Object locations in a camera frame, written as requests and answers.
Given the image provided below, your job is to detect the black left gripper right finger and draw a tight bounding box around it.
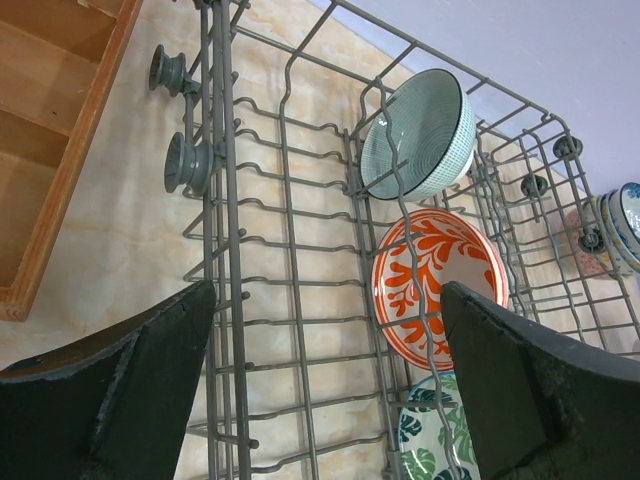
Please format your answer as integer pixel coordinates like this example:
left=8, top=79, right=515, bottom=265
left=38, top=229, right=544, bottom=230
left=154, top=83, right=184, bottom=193
left=441, top=282, right=639, bottom=479

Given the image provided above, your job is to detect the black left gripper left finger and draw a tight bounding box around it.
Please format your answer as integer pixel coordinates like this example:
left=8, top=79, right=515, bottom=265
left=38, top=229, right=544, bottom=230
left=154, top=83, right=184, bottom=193
left=1, top=280, right=216, bottom=479

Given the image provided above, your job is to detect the green leaf patterned bowl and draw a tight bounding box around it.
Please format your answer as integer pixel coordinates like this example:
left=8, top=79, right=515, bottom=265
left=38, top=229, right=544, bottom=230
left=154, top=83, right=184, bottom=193
left=398, top=372, right=480, bottom=479

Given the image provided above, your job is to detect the pink patterned bowl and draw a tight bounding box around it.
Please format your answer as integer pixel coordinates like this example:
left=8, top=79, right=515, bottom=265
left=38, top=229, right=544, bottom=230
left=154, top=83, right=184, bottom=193
left=564, top=209, right=611, bottom=280

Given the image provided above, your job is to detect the yellow blue patterned bowl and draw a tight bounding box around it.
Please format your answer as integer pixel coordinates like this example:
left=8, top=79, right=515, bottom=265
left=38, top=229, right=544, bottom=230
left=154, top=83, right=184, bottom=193
left=601, top=190, right=639, bottom=273

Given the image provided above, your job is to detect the orange white patterned bowl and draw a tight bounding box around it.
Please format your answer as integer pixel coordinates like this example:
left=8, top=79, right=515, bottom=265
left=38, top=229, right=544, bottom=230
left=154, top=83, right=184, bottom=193
left=371, top=208, right=509, bottom=371

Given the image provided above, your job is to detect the blue white floral bowl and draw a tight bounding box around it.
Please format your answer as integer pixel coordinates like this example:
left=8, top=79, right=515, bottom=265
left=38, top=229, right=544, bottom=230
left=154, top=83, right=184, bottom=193
left=617, top=182, right=639, bottom=251

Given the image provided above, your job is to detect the blue lattice patterned bowl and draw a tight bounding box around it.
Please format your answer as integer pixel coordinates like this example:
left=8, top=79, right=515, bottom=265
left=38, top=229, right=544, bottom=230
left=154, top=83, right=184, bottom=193
left=596, top=194, right=639, bottom=277

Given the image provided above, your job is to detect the grey wire dish rack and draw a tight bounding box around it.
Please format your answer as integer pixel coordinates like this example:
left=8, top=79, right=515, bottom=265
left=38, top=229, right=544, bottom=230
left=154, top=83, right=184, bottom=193
left=177, top=1, right=639, bottom=479

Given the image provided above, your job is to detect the pale green grid bowl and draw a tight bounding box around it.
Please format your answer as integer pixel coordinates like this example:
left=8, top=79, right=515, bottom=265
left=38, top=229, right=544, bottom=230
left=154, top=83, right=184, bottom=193
left=360, top=69, right=476, bottom=202

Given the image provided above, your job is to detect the wooden compartment tray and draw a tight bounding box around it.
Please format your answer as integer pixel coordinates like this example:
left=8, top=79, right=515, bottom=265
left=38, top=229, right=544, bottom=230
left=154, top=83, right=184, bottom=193
left=1, top=1, right=141, bottom=322

